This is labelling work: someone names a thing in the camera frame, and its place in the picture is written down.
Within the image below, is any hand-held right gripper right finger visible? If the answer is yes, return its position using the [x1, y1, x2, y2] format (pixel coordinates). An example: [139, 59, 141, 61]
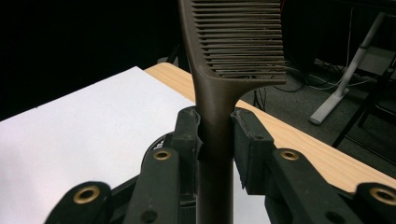
[231, 107, 277, 196]

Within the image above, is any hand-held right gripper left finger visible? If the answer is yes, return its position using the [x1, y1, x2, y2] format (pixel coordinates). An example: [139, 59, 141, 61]
[170, 105, 204, 201]

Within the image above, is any dark brown comb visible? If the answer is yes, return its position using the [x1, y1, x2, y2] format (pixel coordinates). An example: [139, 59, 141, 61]
[177, 0, 288, 224]

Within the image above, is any wooden table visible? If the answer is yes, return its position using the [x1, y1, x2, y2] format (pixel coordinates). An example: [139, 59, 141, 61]
[144, 62, 396, 194]

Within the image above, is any white desk leg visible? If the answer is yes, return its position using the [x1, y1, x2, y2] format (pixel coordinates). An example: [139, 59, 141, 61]
[308, 11, 389, 126]

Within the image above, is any white paper sheet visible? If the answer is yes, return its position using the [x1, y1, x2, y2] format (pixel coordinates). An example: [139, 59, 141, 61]
[0, 65, 272, 224]

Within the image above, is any black chair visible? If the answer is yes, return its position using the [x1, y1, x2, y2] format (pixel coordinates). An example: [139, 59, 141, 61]
[331, 55, 396, 166]

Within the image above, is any tangle of floor cables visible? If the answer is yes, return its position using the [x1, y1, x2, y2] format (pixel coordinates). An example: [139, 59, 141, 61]
[253, 7, 375, 111]

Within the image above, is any white cable box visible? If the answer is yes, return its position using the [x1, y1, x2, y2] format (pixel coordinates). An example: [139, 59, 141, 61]
[358, 46, 396, 77]

